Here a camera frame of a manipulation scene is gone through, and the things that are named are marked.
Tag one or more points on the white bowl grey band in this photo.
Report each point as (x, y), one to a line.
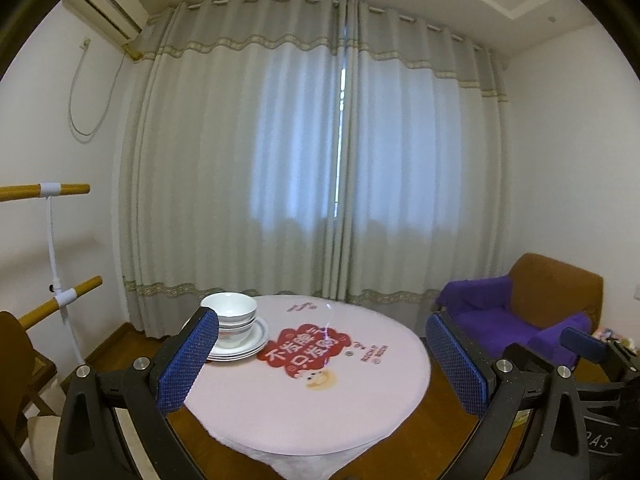
(230, 304)
(233, 336)
(240, 324)

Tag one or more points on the beige grey curtain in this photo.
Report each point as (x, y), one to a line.
(311, 147)

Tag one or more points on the wooden rack with white joints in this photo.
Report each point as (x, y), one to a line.
(62, 297)

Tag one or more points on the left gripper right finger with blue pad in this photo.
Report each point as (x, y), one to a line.
(466, 365)

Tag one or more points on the brown armchair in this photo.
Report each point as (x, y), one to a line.
(551, 295)

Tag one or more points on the white air conditioner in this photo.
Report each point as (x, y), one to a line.
(120, 20)

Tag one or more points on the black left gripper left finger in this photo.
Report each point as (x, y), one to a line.
(178, 363)

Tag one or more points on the white plate grey rim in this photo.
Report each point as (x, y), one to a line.
(259, 335)
(240, 350)
(231, 357)

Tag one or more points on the brown wooden chair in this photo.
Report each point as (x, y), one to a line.
(24, 373)

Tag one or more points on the pink round tablecloth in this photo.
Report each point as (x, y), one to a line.
(332, 381)

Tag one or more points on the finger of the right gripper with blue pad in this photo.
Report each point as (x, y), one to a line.
(583, 345)

